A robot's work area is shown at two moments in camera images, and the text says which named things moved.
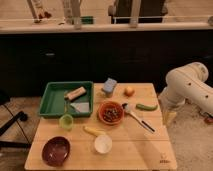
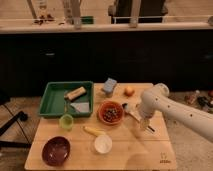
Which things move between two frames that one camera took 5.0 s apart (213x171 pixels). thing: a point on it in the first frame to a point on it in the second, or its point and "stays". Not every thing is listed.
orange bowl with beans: [110, 112] stays
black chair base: [12, 144] stays
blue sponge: [109, 86] stays
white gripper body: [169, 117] to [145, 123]
